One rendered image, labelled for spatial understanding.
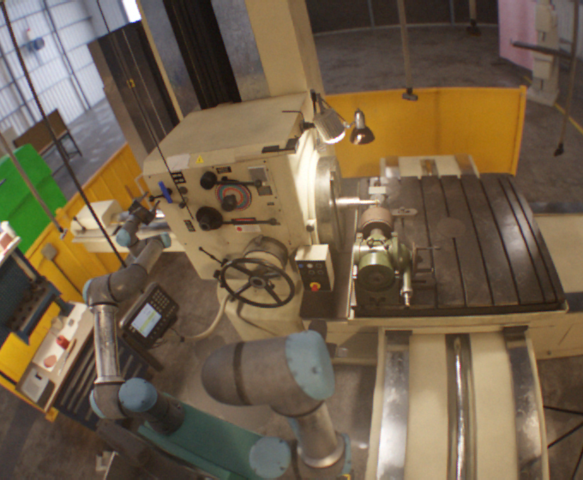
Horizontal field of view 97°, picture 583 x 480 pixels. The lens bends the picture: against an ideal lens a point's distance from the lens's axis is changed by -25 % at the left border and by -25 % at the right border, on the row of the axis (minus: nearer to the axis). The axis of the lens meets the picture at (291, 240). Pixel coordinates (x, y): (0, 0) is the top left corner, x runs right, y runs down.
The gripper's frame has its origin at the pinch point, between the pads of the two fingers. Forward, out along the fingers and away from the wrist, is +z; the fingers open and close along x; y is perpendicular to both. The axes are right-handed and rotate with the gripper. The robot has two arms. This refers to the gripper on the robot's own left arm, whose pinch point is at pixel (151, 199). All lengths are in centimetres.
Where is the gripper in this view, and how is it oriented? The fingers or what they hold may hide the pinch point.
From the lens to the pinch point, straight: 181.4
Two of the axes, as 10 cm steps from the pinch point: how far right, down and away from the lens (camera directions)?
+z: 1.9, -6.9, 6.9
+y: -7.0, 4.0, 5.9
